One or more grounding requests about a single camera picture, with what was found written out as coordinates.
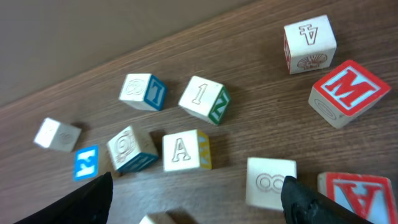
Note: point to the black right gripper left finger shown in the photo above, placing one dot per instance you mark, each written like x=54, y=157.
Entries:
x=88, y=204

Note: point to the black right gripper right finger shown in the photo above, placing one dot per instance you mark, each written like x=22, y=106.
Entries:
x=302, y=205

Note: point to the red-sided number eight block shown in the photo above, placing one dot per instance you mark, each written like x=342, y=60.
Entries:
x=265, y=178

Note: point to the light blue letter block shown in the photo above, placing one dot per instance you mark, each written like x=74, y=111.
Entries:
x=91, y=162

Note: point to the blue P wooden block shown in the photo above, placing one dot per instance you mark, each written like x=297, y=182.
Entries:
x=157, y=218

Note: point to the dark blue number block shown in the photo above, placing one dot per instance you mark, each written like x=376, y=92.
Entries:
x=132, y=150

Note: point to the red A wooden block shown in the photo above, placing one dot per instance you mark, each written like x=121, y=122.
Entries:
x=368, y=196

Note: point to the green-sided corner wooden block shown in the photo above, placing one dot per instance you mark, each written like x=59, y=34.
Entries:
x=57, y=136

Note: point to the yellow-sided A wooden block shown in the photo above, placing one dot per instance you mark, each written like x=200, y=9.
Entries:
x=186, y=150

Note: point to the blue T wooden block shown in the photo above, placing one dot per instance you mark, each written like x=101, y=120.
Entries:
x=143, y=91

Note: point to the red M wooden block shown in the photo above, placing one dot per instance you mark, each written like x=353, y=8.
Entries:
x=345, y=93

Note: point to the green N wooden block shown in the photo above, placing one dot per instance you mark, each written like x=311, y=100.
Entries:
x=205, y=99

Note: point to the number four wooden block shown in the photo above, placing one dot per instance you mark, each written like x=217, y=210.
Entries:
x=309, y=44

